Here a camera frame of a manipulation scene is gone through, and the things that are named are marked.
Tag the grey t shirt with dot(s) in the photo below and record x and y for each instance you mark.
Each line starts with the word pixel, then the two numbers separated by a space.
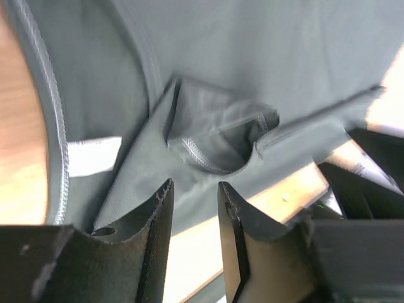
pixel 138 92

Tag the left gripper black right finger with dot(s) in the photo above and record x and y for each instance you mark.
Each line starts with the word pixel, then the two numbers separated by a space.
pixel 265 260

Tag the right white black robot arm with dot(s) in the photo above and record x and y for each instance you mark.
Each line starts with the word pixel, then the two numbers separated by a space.
pixel 372 188

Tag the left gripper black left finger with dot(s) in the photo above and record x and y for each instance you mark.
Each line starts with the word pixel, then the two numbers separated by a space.
pixel 124 261

